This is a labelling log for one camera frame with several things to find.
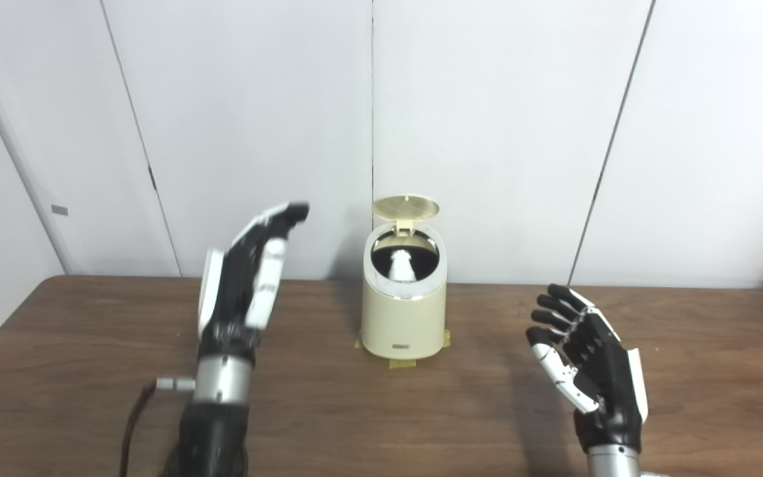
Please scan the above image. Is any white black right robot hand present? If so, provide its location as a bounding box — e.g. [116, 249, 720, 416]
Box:
[526, 284, 648, 454]

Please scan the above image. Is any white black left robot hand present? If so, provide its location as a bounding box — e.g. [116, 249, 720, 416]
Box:
[197, 202, 311, 362]

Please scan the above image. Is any small white plastic bottle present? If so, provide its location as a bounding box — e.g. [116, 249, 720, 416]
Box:
[388, 249, 417, 282]

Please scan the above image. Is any cream round bin lid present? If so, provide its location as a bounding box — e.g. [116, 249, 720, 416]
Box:
[372, 194, 440, 234]

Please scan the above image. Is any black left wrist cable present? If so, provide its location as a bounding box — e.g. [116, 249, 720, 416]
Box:
[119, 378, 197, 477]

